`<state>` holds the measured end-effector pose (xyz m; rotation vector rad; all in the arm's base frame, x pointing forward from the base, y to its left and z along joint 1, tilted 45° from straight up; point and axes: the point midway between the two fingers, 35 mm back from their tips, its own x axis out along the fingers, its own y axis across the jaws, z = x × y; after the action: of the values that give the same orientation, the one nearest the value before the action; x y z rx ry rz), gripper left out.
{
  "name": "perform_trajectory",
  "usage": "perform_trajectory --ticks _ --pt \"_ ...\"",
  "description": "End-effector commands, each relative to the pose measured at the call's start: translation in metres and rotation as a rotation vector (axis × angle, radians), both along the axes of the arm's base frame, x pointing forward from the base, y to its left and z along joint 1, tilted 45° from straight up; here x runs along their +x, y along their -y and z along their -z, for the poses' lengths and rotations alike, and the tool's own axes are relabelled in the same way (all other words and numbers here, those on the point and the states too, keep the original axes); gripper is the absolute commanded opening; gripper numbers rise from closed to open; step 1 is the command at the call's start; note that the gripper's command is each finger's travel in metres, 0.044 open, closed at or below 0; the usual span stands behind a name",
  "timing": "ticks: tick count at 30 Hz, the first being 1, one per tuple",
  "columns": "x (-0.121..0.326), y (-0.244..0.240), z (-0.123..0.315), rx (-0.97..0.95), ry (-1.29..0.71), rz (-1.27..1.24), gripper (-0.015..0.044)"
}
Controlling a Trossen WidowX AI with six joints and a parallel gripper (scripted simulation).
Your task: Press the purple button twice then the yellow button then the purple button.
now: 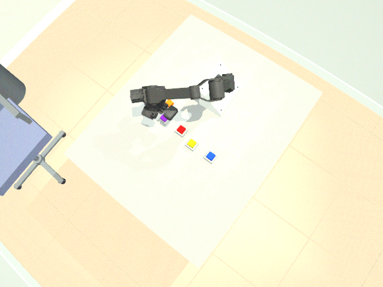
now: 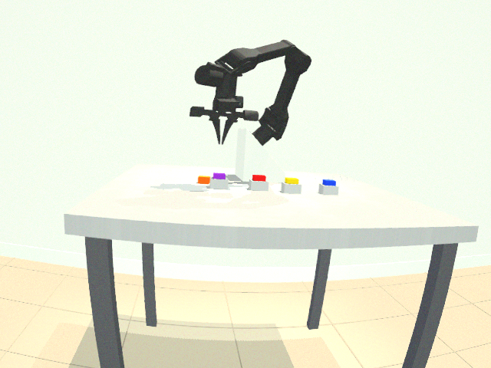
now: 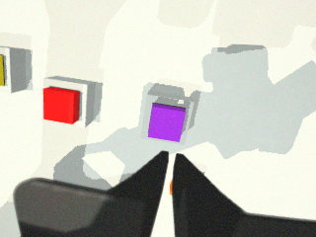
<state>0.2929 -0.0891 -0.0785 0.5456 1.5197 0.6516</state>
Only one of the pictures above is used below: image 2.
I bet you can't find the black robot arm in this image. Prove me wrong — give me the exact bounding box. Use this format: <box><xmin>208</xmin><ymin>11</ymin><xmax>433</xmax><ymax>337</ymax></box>
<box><xmin>194</xmin><ymin>40</ymin><xmax>312</xmax><ymax>146</ymax></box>

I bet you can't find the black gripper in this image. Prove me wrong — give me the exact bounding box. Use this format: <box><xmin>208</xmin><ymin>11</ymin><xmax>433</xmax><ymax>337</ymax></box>
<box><xmin>189</xmin><ymin>88</ymin><xmax>259</xmax><ymax>145</ymax></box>

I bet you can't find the red button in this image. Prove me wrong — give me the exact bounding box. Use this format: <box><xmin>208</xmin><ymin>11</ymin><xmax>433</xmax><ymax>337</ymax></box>
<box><xmin>249</xmin><ymin>175</ymin><xmax>269</xmax><ymax>191</ymax></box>

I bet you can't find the yellow button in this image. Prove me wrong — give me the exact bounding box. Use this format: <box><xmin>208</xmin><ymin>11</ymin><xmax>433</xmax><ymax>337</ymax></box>
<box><xmin>281</xmin><ymin>177</ymin><xmax>302</xmax><ymax>194</ymax></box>

